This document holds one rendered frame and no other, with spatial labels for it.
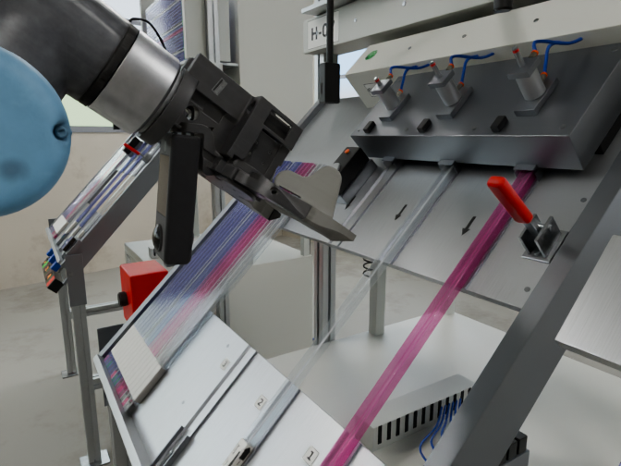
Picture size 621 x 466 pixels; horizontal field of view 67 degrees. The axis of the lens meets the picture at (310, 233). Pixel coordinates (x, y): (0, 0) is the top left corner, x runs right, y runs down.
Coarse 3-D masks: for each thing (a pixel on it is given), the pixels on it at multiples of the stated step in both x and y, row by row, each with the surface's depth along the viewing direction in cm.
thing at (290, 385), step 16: (448, 176) 59; (432, 192) 58; (416, 208) 58; (416, 224) 58; (400, 240) 57; (384, 256) 56; (368, 272) 56; (368, 288) 55; (352, 304) 54; (336, 320) 54; (320, 336) 54; (320, 352) 53; (304, 368) 52; (288, 384) 52; (272, 400) 52; (272, 416) 51; (256, 432) 50
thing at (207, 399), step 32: (192, 352) 71; (224, 352) 66; (256, 352) 61; (160, 384) 70; (192, 384) 65; (224, 384) 61; (256, 384) 57; (160, 416) 65; (192, 416) 60; (224, 416) 57; (256, 416) 53; (288, 416) 50; (320, 416) 48; (160, 448) 60; (192, 448) 57; (224, 448) 53; (256, 448) 50; (288, 448) 48; (320, 448) 45
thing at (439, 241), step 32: (320, 128) 96; (352, 128) 87; (288, 160) 95; (320, 160) 86; (416, 160) 67; (608, 160) 46; (384, 192) 67; (416, 192) 62; (448, 192) 58; (480, 192) 55; (544, 192) 49; (576, 192) 46; (288, 224) 78; (352, 224) 67; (384, 224) 62; (448, 224) 55; (480, 224) 52; (512, 224) 49; (416, 256) 54; (448, 256) 51; (512, 256) 46; (480, 288) 46; (512, 288) 44
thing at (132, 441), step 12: (96, 360) 84; (108, 384) 76; (108, 396) 73; (120, 408) 69; (120, 420) 66; (132, 420) 69; (120, 432) 64; (132, 432) 64; (132, 444) 61; (132, 456) 59; (144, 456) 60
